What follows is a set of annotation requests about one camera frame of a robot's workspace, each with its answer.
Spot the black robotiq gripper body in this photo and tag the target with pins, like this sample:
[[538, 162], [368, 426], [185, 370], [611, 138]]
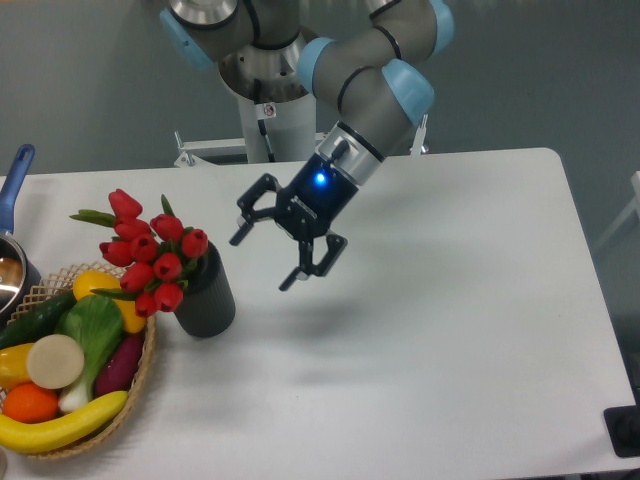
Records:
[[307, 205]]

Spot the red tulip bouquet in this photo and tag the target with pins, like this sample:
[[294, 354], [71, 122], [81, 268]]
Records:
[[159, 256]]

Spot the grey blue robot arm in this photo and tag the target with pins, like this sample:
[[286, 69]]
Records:
[[371, 80]]

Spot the dark grey ribbed vase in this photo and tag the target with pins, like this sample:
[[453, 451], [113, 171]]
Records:
[[208, 307]]

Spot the green bok choy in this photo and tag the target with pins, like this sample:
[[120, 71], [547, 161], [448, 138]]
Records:
[[95, 323]]

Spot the woven wicker basket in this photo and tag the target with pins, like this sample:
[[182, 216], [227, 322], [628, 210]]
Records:
[[61, 282]]

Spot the purple sweet potato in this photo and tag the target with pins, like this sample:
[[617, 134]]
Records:
[[119, 372]]

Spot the green cucumber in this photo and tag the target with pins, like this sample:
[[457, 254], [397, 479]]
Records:
[[38, 322]]

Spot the beige round disc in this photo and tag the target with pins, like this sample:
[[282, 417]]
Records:
[[55, 361]]

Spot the yellow bell pepper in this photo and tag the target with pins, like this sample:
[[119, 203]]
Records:
[[13, 366]]

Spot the orange fruit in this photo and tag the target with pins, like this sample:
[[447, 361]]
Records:
[[30, 403]]

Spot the yellow banana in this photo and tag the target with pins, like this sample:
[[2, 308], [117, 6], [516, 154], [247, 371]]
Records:
[[51, 435]]

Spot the black device at edge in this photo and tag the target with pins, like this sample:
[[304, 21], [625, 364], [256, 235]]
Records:
[[623, 428]]

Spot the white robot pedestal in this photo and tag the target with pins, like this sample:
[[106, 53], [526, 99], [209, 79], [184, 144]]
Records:
[[285, 131]]

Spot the blue handled steel pot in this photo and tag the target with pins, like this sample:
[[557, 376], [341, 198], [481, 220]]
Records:
[[18, 274]]

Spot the white frame at right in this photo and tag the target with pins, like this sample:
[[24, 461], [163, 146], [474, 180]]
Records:
[[625, 221]]

